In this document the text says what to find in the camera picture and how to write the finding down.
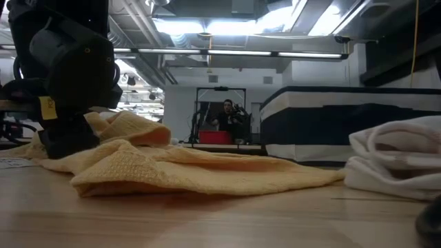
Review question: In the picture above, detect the yellow waffle towel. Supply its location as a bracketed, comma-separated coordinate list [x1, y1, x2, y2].
[0, 110, 345, 198]

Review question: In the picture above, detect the white red-checked towel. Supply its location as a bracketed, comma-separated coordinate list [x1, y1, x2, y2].
[344, 115, 441, 202]

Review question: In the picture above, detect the black background station frame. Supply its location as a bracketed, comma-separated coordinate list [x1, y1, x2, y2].
[195, 85, 247, 145]

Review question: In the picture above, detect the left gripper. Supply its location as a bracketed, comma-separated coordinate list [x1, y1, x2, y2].
[0, 6, 123, 160]

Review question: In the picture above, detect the navy white striped fabric bin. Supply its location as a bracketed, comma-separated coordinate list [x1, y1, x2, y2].
[260, 85, 441, 168]

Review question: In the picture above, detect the person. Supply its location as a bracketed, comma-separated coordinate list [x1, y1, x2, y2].
[210, 99, 252, 144]

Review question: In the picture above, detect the long ceiling light bar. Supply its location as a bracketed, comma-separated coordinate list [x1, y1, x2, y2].
[113, 47, 349, 60]

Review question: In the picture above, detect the red plastic bin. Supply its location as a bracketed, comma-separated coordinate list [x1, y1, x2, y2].
[198, 130, 234, 145]

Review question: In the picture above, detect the yellow cable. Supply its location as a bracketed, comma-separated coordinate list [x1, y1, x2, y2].
[409, 0, 420, 87]

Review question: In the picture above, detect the white paper label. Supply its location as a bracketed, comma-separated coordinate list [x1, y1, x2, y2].
[0, 157, 35, 169]

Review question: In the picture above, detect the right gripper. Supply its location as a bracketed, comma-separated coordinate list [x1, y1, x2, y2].
[415, 203, 441, 248]

